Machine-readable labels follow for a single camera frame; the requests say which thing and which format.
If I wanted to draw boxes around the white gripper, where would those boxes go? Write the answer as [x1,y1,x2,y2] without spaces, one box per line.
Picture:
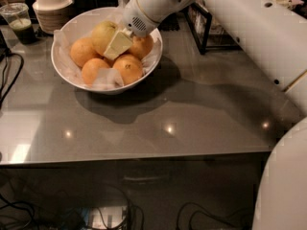
[104,0,192,60]

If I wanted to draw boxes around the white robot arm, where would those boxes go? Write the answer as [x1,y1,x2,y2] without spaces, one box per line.
[104,0,307,230]

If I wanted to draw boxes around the right back orange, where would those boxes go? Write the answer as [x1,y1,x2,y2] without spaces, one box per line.
[128,35,154,59]

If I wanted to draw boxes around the front right orange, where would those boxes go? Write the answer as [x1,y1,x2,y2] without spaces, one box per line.
[113,54,143,85]

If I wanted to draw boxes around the front left orange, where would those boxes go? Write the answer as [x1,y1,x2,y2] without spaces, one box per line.
[82,58,110,85]

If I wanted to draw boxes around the white paper bowl liner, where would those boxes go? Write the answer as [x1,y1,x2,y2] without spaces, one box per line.
[53,7,162,92]

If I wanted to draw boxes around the white ceramic bowl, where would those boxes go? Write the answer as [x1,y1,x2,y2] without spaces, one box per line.
[50,6,164,96]

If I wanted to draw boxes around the dark ribbed container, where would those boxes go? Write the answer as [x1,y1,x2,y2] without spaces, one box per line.
[158,13,180,32]

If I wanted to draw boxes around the stack of paper bowls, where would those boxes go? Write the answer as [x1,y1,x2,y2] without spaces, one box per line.
[33,0,73,35]

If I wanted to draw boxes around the plastic cup green drink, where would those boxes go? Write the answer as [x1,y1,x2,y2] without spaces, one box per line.
[0,3,36,45]

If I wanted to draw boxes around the black wire snack basket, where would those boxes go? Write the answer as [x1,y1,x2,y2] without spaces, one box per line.
[184,3,240,55]

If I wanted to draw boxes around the black cable on table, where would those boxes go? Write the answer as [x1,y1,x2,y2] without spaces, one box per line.
[0,46,25,110]

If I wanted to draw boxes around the black cables under table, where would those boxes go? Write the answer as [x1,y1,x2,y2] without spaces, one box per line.
[0,182,257,230]

